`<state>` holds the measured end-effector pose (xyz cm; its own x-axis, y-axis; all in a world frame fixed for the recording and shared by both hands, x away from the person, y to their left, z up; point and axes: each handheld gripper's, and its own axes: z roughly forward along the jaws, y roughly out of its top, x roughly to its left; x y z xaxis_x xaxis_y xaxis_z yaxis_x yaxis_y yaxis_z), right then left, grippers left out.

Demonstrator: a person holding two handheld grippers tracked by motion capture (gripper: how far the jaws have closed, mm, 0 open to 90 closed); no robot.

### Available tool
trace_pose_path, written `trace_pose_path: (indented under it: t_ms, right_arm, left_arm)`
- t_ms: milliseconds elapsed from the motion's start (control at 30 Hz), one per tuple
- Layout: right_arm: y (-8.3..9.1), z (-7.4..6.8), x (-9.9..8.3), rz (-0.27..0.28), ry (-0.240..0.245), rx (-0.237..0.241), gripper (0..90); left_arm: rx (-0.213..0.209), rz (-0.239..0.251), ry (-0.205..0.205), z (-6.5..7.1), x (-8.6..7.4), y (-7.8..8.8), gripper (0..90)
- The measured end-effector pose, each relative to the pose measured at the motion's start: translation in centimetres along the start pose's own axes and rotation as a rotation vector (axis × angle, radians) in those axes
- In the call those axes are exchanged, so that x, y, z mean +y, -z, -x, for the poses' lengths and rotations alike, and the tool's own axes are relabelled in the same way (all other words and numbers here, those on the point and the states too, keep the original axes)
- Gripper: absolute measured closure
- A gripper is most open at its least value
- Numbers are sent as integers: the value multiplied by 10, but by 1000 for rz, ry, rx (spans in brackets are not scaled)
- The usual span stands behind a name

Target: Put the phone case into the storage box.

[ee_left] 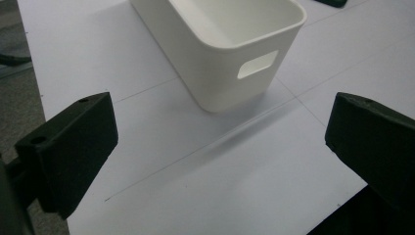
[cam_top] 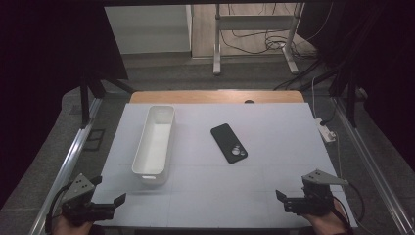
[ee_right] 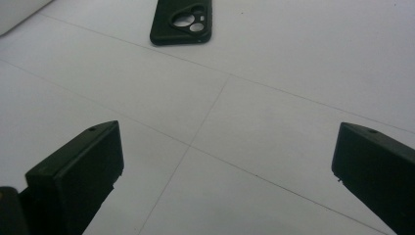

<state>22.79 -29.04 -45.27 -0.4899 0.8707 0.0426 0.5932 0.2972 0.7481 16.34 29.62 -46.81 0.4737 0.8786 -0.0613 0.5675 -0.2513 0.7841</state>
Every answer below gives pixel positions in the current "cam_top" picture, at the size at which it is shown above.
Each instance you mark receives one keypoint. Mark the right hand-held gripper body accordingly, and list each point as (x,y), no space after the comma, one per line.
(313,204)

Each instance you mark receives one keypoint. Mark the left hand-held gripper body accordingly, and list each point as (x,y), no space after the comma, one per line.
(80,209)

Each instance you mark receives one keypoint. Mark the person's left hand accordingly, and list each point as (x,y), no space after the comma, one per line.
(70,228)

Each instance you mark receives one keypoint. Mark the person's right hand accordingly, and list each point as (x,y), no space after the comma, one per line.
(326,225)

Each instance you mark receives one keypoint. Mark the white plastic bin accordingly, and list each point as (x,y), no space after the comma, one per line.
(153,147)

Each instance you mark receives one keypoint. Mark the white foam board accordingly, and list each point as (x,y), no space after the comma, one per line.
(208,196)

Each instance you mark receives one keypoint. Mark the white power strip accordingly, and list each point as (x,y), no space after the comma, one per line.
(325,131)

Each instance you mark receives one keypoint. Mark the black metal stand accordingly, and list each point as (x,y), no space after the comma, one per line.
(85,104)
(351,104)

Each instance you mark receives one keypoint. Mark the black curtain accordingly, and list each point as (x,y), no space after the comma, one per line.
(42,65)
(385,65)

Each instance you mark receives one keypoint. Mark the white cabinet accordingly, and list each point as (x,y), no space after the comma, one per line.
(150,29)

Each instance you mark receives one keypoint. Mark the aluminium rail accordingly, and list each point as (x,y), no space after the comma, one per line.
(70,160)
(372,163)

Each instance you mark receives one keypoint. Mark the black floor frame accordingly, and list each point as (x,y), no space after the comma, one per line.
(94,140)

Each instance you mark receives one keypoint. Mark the white desk frame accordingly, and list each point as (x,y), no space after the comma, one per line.
(254,22)

